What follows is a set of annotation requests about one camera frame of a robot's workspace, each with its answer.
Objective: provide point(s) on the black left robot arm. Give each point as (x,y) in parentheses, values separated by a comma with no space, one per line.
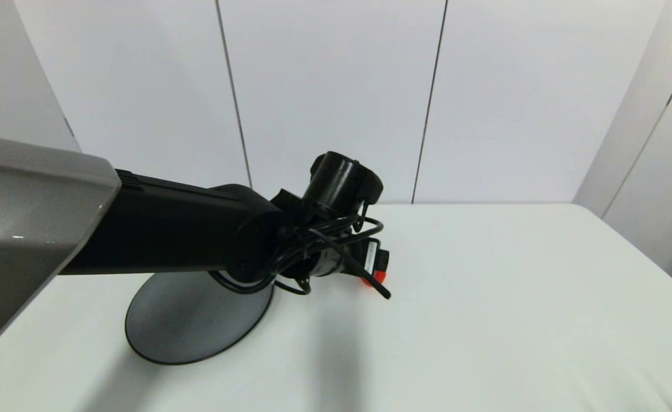
(170,229)

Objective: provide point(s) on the red rubber duck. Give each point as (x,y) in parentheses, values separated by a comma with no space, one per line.
(372,280)

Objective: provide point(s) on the round grey plate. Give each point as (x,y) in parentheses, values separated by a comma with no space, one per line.
(187,326)

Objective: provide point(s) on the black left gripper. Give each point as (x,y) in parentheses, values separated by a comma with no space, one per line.
(358,257)

